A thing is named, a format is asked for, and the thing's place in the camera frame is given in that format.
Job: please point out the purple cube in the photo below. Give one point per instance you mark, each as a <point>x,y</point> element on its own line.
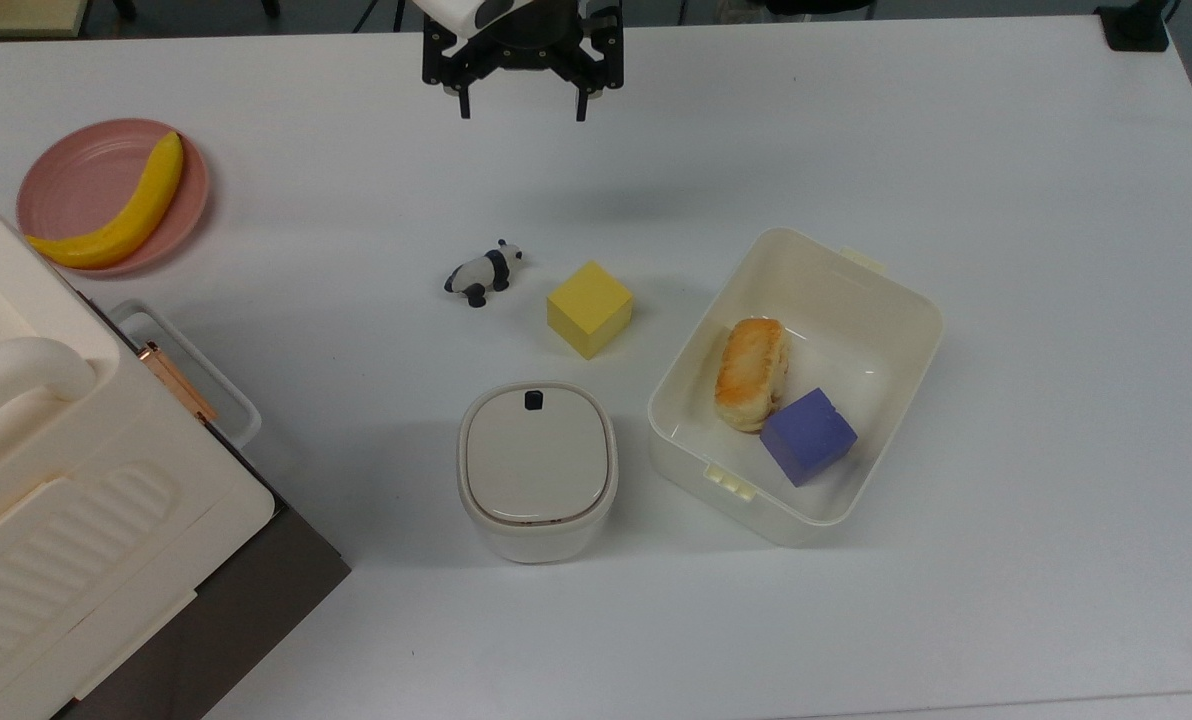
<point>808,437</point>

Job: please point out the small panda figurine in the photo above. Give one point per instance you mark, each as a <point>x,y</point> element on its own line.
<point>481,272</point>

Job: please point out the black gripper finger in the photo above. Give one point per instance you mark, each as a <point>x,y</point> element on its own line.
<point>582,105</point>
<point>464,102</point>

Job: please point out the black table clamp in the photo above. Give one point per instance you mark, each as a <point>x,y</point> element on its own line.
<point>1134,25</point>

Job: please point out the copper clasp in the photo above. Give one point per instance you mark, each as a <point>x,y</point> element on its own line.
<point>178,382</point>

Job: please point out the cream plastic storage case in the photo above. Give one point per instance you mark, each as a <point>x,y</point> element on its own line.
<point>76,500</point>

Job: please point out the yellow banana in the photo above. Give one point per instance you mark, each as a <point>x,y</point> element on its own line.
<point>136,215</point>

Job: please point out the light wooden table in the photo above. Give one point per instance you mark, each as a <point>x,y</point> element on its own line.
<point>16,15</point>

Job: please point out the dark object behind table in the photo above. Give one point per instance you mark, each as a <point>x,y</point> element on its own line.
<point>818,6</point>

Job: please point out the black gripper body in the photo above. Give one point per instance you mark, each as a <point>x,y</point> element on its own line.
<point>536,45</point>

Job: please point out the pink plate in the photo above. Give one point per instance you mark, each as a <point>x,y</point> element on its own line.
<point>81,185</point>

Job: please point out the white lidded bin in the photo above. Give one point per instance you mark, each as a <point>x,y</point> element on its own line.
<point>536,465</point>

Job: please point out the yellow cube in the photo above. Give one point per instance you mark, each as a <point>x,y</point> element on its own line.
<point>588,308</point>

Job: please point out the toasted bread roll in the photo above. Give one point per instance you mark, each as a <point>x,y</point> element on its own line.
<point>751,372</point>

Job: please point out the cream open plastic container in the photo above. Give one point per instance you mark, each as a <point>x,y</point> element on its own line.
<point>856,300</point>

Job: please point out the dark brown cabinet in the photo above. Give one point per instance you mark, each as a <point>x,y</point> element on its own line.
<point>236,620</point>

